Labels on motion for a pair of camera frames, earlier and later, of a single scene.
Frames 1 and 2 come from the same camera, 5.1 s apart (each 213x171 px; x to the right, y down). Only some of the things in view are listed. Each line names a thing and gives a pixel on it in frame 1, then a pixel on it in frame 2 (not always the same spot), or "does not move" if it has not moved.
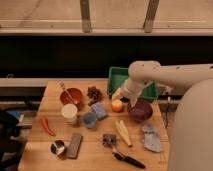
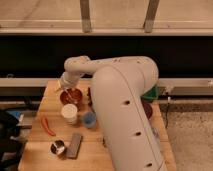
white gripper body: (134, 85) -> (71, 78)
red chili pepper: (46, 126) does not move
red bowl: (75, 95) does not move
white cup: (69, 112) does not move
